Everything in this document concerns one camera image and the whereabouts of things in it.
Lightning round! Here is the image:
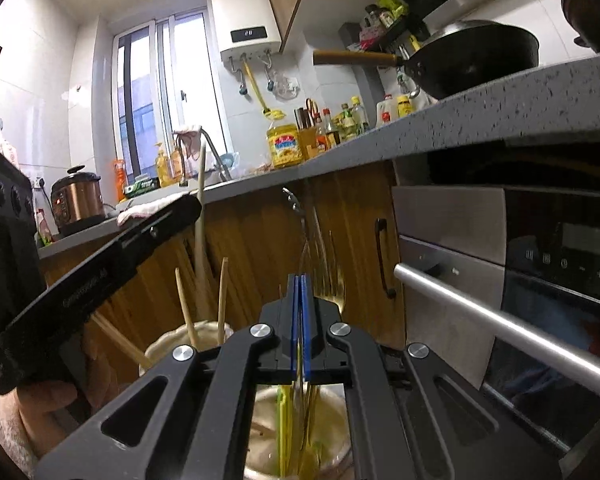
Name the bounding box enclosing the yellow gas hose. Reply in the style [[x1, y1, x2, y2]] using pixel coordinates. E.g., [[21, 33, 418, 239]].
[[241, 59, 273, 117]]

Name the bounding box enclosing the black wok with wooden handle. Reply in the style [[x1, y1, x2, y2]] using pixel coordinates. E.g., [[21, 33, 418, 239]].
[[312, 19, 542, 102]]

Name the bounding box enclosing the yellow dish soap bottle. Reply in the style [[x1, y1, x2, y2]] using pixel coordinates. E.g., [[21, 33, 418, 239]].
[[154, 141, 174, 189]]

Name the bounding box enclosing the yellow tulip green-handled spoon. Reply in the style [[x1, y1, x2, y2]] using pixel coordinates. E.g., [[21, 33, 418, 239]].
[[276, 384, 295, 478]]

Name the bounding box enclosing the gold fork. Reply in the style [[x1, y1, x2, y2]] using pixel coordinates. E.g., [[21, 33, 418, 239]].
[[281, 186, 348, 480]]

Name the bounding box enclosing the black cabinet door handle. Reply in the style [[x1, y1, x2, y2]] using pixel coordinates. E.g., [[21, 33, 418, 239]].
[[374, 217, 398, 301]]

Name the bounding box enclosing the person's left hand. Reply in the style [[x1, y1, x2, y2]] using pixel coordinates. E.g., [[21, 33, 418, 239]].
[[16, 379, 97, 457]]

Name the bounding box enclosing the steel oven handle bar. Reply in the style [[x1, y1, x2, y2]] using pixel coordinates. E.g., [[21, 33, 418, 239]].
[[393, 262, 600, 403]]

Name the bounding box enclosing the white gas water heater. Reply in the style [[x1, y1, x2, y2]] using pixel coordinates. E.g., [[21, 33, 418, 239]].
[[209, 0, 284, 67]]

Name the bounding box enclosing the chrome kitchen faucet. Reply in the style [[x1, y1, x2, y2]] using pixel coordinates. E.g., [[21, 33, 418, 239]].
[[174, 126, 234, 184]]

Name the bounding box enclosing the stainless steel built-in oven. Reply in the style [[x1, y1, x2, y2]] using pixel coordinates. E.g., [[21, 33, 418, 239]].
[[391, 157, 600, 471]]

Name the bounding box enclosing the green packet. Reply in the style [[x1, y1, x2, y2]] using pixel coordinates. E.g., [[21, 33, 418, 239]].
[[123, 176, 159, 199]]

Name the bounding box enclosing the yellow cooking oil bottle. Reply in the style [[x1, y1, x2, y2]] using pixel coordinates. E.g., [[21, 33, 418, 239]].
[[266, 121, 304, 169]]

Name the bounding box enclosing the clear oil bottle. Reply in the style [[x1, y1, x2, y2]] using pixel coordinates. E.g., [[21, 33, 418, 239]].
[[351, 96, 372, 137], [339, 103, 357, 143]]

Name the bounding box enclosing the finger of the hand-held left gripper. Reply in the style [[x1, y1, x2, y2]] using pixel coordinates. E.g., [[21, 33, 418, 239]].
[[116, 193, 203, 274]]

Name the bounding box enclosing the wall spice rack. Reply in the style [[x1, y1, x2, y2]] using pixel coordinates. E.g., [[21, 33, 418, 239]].
[[339, 0, 432, 57]]

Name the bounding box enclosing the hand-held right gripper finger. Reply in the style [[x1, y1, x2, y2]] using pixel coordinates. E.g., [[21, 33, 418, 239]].
[[34, 273, 302, 480], [300, 273, 564, 480]]

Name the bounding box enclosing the kitchen window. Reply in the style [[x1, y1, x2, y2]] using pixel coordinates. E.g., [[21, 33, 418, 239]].
[[111, 6, 232, 182]]

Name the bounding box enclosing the person's left forearm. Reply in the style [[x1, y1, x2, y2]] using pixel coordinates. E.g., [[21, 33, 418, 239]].
[[0, 387, 37, 479]]

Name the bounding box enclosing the orange spray bottle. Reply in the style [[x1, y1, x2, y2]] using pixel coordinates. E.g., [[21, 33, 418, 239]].
[[111, 158, 129, 204]]

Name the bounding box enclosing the grey stone countertop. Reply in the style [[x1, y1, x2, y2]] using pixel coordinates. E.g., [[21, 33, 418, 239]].
[[37, 52, 600, 261]]

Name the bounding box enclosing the red-capped sauce bottle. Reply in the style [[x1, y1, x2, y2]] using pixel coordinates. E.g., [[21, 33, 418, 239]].
[[314, 111, 330, 154]]

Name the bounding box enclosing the copper rice cooker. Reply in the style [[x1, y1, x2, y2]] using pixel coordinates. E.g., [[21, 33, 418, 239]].
[[49, 164, 107, 235]]

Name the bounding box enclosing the white red-edged dishcloth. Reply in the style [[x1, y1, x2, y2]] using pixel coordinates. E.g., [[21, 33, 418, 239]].
[[116, 191, 193, 227]]

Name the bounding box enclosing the wooden chopstick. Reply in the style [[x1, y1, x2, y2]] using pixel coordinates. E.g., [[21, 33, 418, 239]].
[[87, 311, 154, 370], [195, 139, 212, 323], [216, 256, 230, 345], [174, 266, 199, 350]]

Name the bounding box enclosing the white jug with red label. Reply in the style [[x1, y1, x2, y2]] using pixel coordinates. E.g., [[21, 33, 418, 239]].
[[376, 94, 399, 129]]

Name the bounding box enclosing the amber liquid bottle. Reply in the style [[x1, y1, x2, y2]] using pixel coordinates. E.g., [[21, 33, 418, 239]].
[[170, 146, 185, 187]]

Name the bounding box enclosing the wooden knife block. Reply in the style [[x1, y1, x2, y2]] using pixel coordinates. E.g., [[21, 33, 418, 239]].
[[296, 127, 322, 162]]

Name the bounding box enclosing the cream floral ceramic utensil holder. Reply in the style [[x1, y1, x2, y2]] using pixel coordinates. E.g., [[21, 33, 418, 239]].
[[139, 320, 356, 480]]

